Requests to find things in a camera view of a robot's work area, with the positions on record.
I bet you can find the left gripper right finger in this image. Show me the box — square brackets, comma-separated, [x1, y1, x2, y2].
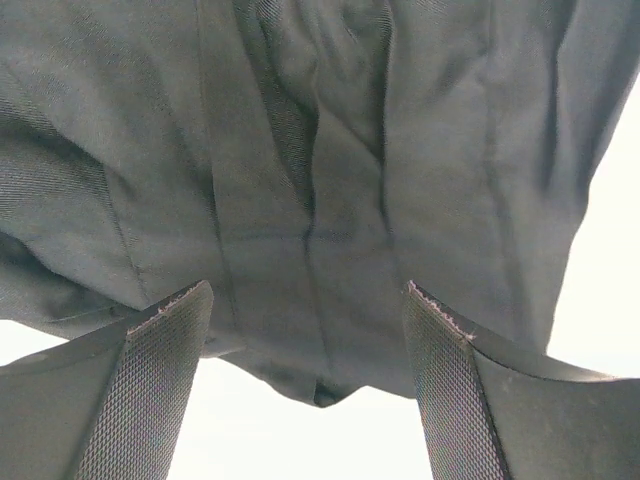
[402, 283, 639, 479]

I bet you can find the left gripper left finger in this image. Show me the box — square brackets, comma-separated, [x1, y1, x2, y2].
[1, 281, 213, 480]

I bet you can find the black skirt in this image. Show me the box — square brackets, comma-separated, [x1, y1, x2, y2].
[1, 1, 639, 407]

